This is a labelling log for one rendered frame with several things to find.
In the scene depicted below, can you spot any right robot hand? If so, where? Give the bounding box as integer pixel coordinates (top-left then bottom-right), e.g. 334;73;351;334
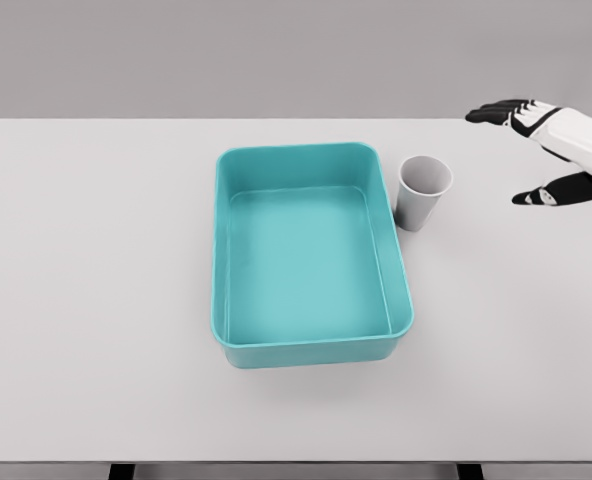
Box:
464;99;592;206

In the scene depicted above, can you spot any white paper cup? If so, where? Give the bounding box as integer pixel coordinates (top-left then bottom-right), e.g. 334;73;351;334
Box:
394;154;454;233

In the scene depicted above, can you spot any teal plastic basket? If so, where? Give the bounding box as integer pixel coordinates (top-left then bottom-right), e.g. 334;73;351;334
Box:
209;141;416;370

